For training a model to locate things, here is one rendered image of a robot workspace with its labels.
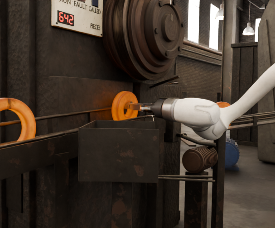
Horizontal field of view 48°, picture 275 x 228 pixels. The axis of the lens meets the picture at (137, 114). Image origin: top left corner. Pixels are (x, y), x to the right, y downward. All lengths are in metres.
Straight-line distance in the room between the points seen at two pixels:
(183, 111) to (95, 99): 0.38
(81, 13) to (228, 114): 0.71
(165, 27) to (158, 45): 0.09
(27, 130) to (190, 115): 0.55
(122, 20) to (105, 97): 0.33
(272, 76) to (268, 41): 3.00
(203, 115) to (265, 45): 3.07
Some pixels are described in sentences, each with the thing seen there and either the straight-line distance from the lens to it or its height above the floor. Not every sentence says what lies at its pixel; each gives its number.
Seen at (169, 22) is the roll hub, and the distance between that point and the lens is 1.43.
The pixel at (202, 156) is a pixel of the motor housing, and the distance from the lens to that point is 1.62.
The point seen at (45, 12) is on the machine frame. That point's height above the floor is 1.11.
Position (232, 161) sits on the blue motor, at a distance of 3.46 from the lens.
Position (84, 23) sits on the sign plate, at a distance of 1.32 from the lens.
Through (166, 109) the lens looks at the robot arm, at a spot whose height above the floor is 0.76.
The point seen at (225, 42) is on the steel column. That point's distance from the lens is 10.51.
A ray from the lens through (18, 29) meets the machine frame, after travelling 1.38.
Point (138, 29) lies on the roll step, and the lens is 1.33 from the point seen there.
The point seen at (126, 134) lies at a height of 0.71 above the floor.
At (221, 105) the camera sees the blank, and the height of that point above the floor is 0.76.
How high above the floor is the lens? 0.80
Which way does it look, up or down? 3 degrees down
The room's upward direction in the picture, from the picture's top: 1 degrees clockwise
